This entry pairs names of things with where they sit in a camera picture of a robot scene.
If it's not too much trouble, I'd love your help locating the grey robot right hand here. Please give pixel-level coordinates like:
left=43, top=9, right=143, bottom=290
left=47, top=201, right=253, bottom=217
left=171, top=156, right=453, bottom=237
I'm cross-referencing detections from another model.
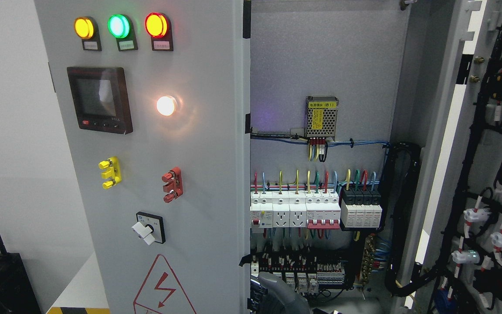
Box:
left=248, top=272, right=312, bottom=314

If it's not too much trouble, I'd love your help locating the grey cabinet door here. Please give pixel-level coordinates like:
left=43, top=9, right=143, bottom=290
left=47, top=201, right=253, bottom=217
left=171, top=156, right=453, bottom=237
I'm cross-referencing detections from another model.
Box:
left=385, top=0, right=502, bottom=314
left=34, top=0, right=249, bottom=314

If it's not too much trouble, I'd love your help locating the relay terminal row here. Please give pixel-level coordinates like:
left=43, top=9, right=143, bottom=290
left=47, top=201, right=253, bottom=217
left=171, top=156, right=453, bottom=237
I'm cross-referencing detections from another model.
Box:
left=241, top=248, right=348, bottom=295

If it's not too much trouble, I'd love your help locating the white socket breaker row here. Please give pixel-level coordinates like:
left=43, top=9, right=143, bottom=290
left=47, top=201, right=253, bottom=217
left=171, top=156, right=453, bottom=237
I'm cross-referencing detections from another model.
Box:
left=250, top=191, right=307, bottom=232

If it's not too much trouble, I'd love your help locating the brass ground bar right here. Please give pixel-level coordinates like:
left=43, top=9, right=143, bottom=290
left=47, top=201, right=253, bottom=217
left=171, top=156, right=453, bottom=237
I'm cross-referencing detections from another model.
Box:
left=359, top=234, right=375, bottom=287

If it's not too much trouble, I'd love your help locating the red electric warning sticker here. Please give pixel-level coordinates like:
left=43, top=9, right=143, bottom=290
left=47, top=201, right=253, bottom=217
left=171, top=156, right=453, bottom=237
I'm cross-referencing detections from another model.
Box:
left=133, top=254, right=196, bottom=314

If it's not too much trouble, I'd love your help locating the black white surge protector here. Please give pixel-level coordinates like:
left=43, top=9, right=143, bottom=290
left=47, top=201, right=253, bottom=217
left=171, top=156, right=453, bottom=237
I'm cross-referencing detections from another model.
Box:
left=341, top=188, right=383, bottom=229

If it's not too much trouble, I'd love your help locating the metal mesh power supply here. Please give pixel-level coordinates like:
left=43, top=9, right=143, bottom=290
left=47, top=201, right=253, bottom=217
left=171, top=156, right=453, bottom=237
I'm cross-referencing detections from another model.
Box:
left=305, top=96, right=339, bottom=138

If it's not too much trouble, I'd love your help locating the white glowing indicator lamp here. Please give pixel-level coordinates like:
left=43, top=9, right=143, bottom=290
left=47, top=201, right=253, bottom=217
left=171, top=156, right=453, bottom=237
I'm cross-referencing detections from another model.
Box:
left=156, top=95, right=177, bottom=116

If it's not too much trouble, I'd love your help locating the black box at left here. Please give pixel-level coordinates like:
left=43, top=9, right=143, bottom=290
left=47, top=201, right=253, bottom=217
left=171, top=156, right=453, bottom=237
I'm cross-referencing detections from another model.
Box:
left=0, top=236, right=41, bottom=314

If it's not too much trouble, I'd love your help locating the black digital power meter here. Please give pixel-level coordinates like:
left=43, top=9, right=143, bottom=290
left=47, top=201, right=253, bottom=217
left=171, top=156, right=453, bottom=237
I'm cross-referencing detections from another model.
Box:
left=67, top=66, right=133, bottom=134

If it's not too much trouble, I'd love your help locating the red indicator lamp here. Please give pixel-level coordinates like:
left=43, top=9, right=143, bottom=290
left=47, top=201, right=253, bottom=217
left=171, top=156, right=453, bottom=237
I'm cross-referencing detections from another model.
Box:
left=145, top=12, right=174, bottom=51

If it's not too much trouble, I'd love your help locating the green indicator lamp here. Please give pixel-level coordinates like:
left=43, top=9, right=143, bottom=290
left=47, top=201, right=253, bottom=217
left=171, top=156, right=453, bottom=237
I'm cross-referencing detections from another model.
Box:
left=107, top=14, right=138, bottom=51

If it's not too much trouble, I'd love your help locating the yellow indicator lamp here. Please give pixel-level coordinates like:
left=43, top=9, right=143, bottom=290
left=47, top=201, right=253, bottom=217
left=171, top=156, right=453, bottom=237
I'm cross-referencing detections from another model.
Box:
left=74, top=16, right=102, bottom=51

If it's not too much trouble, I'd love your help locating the red handle circuit breaker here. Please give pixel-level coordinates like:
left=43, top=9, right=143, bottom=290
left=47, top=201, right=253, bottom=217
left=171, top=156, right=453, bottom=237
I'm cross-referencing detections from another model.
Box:
left=305, top=191, right=341, bottom=230

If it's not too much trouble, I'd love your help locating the white rotary selector switch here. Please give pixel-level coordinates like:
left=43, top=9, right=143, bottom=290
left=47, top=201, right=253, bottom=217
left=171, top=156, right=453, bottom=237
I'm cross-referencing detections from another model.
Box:
left=132, top=212, right=166, bottom=245

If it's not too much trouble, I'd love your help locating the red terminal post block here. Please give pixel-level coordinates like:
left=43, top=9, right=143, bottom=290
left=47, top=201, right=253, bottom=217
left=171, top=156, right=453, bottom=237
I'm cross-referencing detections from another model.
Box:
left=162, top=167, right=183, bottom=203

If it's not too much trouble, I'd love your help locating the black cable loom right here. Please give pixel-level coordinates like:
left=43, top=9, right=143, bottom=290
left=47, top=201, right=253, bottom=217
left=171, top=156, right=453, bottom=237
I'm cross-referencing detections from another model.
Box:
left=382, top=142, right=439, bottom=298

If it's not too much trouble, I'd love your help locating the yellow terminal post block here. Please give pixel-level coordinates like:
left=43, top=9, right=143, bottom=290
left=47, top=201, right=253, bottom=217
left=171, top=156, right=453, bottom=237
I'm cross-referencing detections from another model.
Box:
left=99, top=156, right=122, bottom=189

